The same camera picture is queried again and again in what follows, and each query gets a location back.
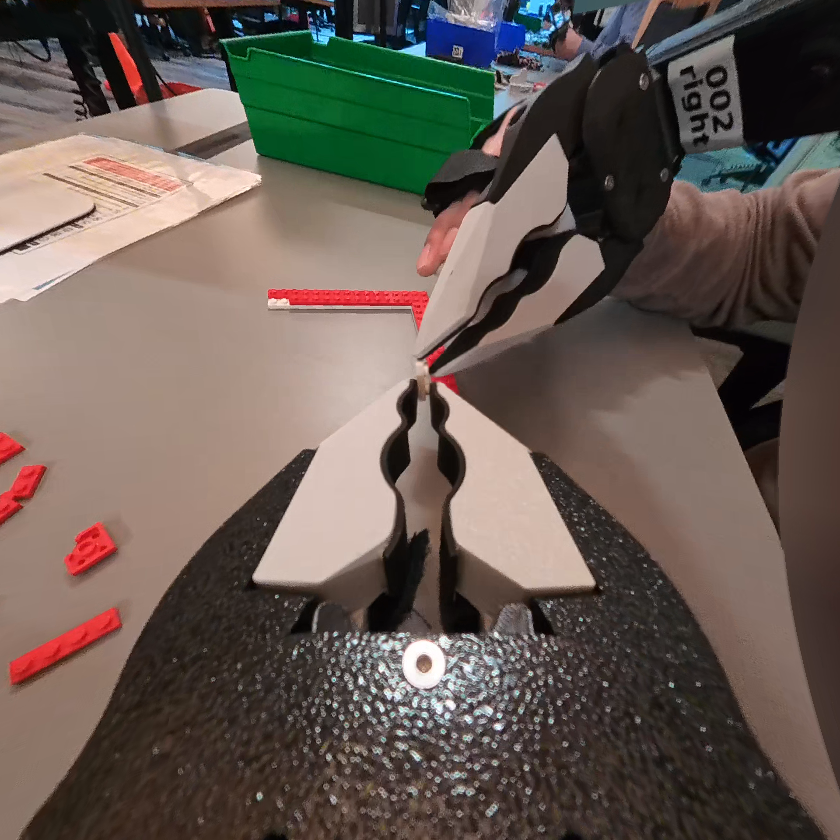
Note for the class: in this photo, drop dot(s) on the green plastic bin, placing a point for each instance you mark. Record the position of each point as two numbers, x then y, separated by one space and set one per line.
394 65
328 138

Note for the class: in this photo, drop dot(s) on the clear sleeve with papers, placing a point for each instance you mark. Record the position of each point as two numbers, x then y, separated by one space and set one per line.
197 177

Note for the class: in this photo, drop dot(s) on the red notched toy brick wedge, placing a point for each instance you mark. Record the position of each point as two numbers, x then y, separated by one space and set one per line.
90 548

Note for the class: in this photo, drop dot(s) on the red curved toy brick piece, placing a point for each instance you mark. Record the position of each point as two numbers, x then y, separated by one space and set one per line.
26 482

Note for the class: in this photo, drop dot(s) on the orange traffic cone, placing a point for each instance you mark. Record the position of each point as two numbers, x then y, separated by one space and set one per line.
124 65

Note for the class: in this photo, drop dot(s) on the small red white brick assembly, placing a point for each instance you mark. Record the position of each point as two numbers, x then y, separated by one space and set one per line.
422 380

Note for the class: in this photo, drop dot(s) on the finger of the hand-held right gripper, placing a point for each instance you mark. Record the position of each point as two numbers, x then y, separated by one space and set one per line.
564 275
505 216

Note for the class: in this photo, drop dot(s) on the person's right hand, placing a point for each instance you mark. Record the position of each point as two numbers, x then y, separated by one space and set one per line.
443 243

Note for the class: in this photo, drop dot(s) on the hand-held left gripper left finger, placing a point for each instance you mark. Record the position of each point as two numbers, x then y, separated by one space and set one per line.
328 525

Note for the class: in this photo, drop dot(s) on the black metal frame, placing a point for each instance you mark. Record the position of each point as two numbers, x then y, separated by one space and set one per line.
145 72

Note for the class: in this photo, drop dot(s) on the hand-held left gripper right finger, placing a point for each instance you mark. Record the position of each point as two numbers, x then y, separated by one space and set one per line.
512 525

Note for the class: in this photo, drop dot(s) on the blue storage bin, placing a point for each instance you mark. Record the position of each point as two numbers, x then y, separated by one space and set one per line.
472 46

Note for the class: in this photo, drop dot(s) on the wooden book stand white base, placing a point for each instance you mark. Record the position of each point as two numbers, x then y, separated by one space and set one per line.
39 216

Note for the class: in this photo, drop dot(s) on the person's right forearm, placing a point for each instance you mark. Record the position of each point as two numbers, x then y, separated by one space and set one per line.
722 249

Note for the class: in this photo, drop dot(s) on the red toy brick wedge plate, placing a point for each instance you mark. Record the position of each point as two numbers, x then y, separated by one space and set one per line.
8 447

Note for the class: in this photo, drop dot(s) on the red white toy brick frame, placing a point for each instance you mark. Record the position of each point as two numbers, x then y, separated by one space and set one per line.
341 296

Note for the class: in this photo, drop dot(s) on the red narrow toy brick plate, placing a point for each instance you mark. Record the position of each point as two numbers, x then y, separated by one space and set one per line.
65 646

